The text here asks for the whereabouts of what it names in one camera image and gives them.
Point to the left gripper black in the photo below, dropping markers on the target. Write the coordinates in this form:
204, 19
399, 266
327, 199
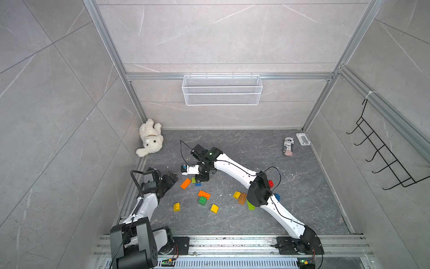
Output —
168, 182

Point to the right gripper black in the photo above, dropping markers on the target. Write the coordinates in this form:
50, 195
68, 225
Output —
199, 178

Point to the orange 2x4 lego plate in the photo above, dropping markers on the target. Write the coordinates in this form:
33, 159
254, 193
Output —
185, 184

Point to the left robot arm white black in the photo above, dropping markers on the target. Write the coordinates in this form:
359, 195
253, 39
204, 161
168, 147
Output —
134, 244

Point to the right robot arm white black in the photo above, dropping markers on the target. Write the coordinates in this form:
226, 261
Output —
259, 193

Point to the yellow lego brick left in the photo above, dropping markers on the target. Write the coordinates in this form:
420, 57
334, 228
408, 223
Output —
176, 207

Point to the dark green lego brick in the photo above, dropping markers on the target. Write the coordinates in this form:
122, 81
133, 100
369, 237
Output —
202, 201

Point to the yellow lego brick middle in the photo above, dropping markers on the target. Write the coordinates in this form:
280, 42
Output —
214, 208

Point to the brown lego plate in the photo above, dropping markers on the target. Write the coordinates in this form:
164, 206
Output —
242, 198

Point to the light green lego plate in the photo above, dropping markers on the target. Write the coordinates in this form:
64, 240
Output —
250, 206

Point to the white teddy bear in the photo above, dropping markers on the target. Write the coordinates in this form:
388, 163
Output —
150, 134

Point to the flag pattern can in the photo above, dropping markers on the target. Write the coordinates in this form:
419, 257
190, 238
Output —
288, 146

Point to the small white box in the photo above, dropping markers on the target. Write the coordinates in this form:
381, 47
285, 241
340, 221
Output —
303, 139

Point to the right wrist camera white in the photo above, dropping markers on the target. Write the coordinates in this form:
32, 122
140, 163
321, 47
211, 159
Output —
189, 170

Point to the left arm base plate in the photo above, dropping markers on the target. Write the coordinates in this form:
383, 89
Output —
178, 245

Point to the white wire mesh basket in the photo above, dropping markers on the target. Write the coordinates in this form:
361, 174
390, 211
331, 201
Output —
213, 90

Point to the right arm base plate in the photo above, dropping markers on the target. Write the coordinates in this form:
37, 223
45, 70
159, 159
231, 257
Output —
288, 245

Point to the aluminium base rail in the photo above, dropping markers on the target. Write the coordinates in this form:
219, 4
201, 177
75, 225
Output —
349, 251

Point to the black wire hook rack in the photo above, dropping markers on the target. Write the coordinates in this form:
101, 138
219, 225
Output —
391, 163

